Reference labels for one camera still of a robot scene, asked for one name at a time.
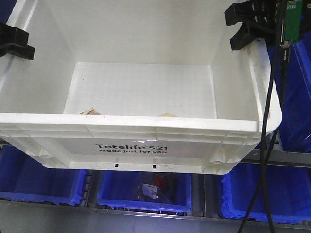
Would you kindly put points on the grey smiley plush ball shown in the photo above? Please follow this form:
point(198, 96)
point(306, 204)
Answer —
point(90, 111)

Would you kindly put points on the blue bin upper right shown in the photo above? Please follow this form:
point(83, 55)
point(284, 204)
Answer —
point(295, 128)

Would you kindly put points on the blue bin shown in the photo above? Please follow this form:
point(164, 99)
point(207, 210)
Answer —
point(117, 189)
point(22, 178)
point(295, 128)
point(289, 192)

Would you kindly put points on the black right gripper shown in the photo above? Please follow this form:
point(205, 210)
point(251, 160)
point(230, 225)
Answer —
point(259, 21)

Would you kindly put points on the blue bin lower right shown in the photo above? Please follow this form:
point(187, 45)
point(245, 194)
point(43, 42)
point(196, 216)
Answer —
point(289, 192)

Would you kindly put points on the white Totelife plastic crate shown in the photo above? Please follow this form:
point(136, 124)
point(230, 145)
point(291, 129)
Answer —
point(132, 60)

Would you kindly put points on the clear bag of parts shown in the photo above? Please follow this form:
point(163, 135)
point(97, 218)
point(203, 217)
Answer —
point(156, 187)

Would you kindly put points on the yellow plush burger toy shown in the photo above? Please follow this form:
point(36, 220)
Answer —
point(167, 115)

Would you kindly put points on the blue bin lower left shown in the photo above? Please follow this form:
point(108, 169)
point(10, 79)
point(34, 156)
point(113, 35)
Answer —
point(22, 178)

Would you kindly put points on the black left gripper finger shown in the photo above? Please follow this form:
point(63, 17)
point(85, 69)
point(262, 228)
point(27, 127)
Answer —
point(15, 36)
point(26, 52)

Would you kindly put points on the blue bin lower middle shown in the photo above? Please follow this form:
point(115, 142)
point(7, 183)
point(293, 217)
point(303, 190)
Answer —
point(117, 189)

